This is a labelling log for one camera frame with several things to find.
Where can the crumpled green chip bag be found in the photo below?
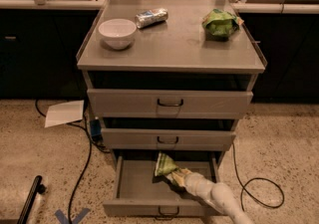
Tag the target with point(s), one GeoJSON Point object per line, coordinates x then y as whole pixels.
{"type": "Point", "coordinates": [220, 23]}

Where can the grey drawer cabinet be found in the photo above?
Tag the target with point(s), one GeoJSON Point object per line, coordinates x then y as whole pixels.
{"type": "Point", "coordinates": [174, 55]}

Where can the grey top drawer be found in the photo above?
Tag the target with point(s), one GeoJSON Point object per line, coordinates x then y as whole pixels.
{"type": "Point", "coordinates": [168, 104]}

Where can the green jalapeno chip bag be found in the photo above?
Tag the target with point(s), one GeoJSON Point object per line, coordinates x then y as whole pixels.
{"type": "Point", "coordinates": [165, 166]}

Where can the white ceramic bowl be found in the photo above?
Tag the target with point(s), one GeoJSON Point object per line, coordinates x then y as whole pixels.
{"type": "Point", "coordinates": [117, 33]}

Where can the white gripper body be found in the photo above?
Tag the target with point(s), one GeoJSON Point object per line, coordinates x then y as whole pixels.
{"type": "Point", "coordinates": [193, 180]}

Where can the black bar handle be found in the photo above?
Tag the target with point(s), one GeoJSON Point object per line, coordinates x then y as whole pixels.
{"type": "Point", "coordinates": [37, 188]}

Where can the grey bottom drawer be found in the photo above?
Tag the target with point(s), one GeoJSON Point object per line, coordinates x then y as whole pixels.
{"type": "Point", "coordinates": [138, 192]}

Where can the dark counter cabinets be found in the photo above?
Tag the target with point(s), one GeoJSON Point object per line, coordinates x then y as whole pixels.
{"type": "Point", "coordinates": [38, 49]}

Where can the white paper sheet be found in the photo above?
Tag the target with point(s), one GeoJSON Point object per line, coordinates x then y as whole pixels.
{"type": "Point", "coordinates": [64, 113]}

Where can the blue power box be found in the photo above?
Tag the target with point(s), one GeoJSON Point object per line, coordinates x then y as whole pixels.
{"type": "Point", "coordinates": [95, 128]}

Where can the grey middle drawer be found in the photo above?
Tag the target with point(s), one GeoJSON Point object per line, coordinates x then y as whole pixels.
{"type": "Point", "coordinates": [167, 139]}

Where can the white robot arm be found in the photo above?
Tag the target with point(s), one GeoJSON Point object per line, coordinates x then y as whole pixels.
{"type": "Point", "coordinates": [215, 194]}

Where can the grey drawer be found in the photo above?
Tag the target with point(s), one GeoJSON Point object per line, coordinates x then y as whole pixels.
{"type": "Point", "coordinates": [167, 139]}
{"type": "Point", "coordinates": [168, 104]}
{"type": "Point", "coordinates": [138, 192]}

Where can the crushed silver blue can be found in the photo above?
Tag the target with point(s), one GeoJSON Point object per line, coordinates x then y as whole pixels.
{"type": "Point", "coordinates": [151, 17]}

